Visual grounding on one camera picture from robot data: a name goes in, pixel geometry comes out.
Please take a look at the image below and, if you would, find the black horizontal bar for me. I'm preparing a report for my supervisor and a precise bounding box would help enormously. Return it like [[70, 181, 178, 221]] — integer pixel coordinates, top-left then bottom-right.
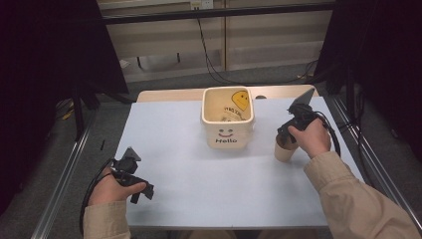
[[102, 2, 336, 26]]

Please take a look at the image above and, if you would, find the metal floor rail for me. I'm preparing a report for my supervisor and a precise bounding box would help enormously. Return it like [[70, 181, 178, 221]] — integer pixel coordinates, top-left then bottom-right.
[[330, 95, 422, 231], [30, 111, 98, 239]]

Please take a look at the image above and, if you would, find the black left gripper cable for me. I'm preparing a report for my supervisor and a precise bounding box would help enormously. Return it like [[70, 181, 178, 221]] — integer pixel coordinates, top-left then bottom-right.
[[79, 158, 114, 235]]

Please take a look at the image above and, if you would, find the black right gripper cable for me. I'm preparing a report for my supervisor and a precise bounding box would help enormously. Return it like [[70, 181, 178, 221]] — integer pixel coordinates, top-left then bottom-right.
[[314, 111, 342, 157]]

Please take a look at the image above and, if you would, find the white wall socket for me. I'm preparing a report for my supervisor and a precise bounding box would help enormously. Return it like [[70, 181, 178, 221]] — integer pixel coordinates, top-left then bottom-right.
[[190, 0, 214, 10]]

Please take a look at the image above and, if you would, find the person's right hand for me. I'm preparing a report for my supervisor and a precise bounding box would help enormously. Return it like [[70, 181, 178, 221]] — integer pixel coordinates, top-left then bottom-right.
[[288, 118, 332, 160]]

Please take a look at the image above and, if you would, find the black metal stand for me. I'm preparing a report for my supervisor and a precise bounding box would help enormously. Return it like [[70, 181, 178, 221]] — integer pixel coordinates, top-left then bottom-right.
[[70, 81, 102, 141]]

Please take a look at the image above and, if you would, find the beige paper cup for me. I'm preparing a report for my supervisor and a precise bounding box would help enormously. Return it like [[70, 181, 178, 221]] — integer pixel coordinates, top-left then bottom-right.
[[274, 133, 300, 163]]

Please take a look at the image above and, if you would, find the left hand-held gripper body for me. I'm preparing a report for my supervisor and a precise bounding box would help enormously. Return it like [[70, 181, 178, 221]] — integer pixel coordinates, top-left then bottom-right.
[[110, 146, 155, 193]]

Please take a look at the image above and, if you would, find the black floor cable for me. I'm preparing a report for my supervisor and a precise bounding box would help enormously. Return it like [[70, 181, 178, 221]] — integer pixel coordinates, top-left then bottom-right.
[[196, 16, 320, 86]]

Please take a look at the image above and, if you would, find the black curtain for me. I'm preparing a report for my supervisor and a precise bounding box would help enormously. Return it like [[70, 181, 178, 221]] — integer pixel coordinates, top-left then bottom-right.
[[313, 0, 422, 163], [0, 0, 129, 213]]

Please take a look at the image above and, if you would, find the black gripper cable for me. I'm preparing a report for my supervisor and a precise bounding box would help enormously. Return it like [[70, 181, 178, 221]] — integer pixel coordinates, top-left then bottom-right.
[[79, 158, 114, 235], [314, 111, 342, 157]]

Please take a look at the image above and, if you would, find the light blue table cover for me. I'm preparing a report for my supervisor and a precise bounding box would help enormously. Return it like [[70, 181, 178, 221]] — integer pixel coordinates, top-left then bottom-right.
[[113, 96, 365, 231]]

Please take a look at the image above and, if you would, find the person's left hand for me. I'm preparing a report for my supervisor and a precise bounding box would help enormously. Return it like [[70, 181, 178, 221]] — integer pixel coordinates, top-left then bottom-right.
[[88, 166, 147, 207]]

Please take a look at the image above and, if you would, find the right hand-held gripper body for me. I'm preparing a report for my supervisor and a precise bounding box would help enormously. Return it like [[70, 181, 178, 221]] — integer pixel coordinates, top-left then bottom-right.
[[281, 87, 320, 131]]

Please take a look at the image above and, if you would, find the cream smiley face bin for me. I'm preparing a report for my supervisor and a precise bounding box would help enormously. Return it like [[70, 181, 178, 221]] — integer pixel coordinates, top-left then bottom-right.
[[200, 86, 256, 149]]

